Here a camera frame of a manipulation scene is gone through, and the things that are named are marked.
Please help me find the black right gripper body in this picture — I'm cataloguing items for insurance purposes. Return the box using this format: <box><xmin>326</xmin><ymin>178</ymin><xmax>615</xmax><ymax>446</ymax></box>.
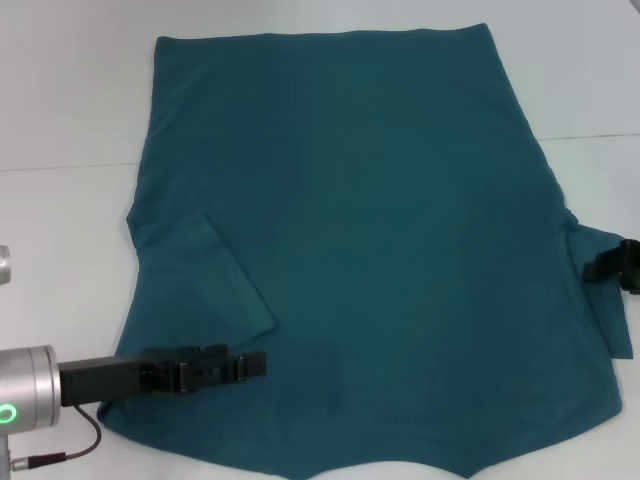
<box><xmin>619</xmin><ymin>239</ymin><xmax>640</xmax><ymax>296</ymax></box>

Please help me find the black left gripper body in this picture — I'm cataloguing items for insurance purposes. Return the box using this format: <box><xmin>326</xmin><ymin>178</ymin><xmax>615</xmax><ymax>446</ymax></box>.
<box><xmin>59</xmin><ymin>343</ymin><xmax>243</xmax><ymax>406</ymax></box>

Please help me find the dark red cable with plug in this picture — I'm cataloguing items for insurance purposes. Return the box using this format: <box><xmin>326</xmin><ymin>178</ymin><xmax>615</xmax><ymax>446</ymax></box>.
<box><xmin>12</xmin><ymin>404</ymin><xmax>104</xmax><ymax>464</ymax></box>

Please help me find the blue-green shirt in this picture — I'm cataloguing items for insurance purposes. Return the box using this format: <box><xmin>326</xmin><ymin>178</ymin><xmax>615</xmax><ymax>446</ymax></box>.
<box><xmin>97</xmin><ymin>22</ymin><xmax>634</xmax><ymax>480</ymax></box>

